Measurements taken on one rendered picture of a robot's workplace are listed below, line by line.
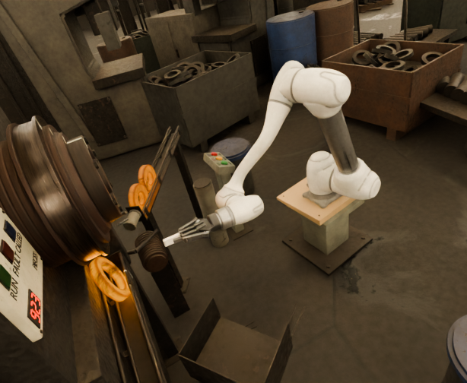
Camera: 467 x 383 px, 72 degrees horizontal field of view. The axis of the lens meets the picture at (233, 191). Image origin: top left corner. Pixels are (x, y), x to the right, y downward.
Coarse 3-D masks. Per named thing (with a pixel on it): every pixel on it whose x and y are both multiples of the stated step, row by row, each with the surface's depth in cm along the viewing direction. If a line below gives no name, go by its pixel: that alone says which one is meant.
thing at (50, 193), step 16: (16, 128) 87; (32, 128) 86; (16, 144) 82; (32, 144) 82; (32, 160) 80; (48, 160) 80; (32, 176) 79; (48, 176) 80; (48, 192) 80; (64, 192) 80; (48, 208) 80; (64, 208) 81; (64, 224) 82; (80, 224) 83; (64, 240) 84; (80, 240) 87; (96, 240) 92; (80, 256) 91; (96, 256) 99
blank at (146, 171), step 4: (140, 168) 172; (144, 168) 171; (148, 168) 175; (152, 168) 180; (140, 172) 170; (144, 172) 170; (148, 172) 175; (152, 172) 179; (140, 176) 170; (144, 176) 170; (148, 176) 180; (152, 176) 180; (140, 180) 170; (144, 180) 169; (148, 180) 180; (152, 180) 180; (144, 184) 170; (148, 184) 174; (152, 184) 178; (148, 188) 173; (148, 192) 176
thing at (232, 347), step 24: (216, 312) 109; (192, 336) 98; (216, 336) 107; (240, 336) 106; (264, 336) 105; (288, 336) 96; (192, 360) 100; (216, 360) 101; (240, 360) 100; (264, 360) 99
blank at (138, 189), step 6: (132, 186) 161; (138, 186) 163; (144, 186) 169; (132, 192) 159; (138, 192) 163; (144, 192) 168; (132, 198) 158; (144, 198) 169; (132, 204) 159; (138, 204) 162
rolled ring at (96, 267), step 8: (96, 264) 112; (104, 264) 120; (112, 264) 124; (96, 272) 110; (112, 272) 123; (120, 272) 125; (96, 280) 109; (104, 280) 109; (120, 280) 123; (104, 288) 109; (112, 288) 109; (120, 288) 121; (128, 288) 121; (112, 296) 110; (120, 296) 112; (128, 296) 117
